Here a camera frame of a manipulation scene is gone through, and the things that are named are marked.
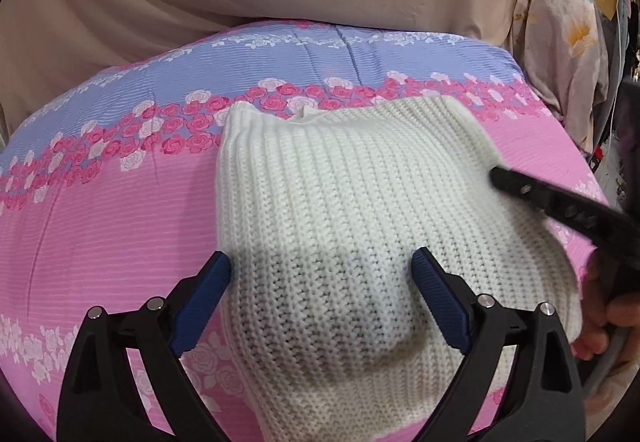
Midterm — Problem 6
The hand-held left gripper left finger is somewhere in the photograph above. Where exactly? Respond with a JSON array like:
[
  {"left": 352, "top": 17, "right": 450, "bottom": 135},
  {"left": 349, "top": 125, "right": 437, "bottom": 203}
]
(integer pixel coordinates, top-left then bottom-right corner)
[{"left": 56, "top": 249, "right": 233, "bottom": 442}]

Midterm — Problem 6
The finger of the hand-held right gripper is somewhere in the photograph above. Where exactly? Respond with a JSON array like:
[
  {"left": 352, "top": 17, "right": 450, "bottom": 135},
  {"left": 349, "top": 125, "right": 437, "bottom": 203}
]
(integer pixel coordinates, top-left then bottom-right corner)
[{"left": 489, "top": 164, "right": 608, "bottom": 245}]

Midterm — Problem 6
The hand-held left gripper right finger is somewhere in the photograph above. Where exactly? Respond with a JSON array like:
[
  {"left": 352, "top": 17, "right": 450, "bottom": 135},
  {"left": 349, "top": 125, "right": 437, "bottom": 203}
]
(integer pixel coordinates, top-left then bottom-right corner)
[{"left": 411, "top": 246, "right": 587, "bottom": 442}]

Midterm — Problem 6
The white red navy knit sweater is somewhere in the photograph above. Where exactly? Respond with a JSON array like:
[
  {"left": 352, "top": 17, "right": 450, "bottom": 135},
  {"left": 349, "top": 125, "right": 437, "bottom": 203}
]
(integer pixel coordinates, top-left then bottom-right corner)
[{"left": 215, "top": 97, "right": 583, "bottom": 442}]

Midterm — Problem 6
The person's right hand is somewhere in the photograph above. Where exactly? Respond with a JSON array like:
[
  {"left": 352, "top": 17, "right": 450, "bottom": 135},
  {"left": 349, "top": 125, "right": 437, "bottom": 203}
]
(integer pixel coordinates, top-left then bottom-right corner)
[{"left": 570, "top": 247, "right": 640, "bottom": 364}]

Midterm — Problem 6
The pink floral bedsheet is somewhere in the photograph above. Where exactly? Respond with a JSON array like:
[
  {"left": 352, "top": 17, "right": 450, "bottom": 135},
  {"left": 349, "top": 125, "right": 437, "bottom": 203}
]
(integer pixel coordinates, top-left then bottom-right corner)
[{"left": 0, "top": 19, "right": 621, "bottom": 442}]

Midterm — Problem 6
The cream floral cloth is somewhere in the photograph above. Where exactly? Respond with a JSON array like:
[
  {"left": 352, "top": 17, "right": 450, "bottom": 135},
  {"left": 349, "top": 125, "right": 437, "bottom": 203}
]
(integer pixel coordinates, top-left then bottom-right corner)
[{"left": 505, "top": 0, "right": 611, "bottom": 158}]

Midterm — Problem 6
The white cable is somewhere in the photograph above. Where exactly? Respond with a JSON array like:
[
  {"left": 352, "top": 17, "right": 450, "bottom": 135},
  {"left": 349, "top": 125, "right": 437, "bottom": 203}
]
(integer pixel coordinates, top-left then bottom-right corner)
[{"left": 607, "top": 0, "right": 632, "bottom": 133}]

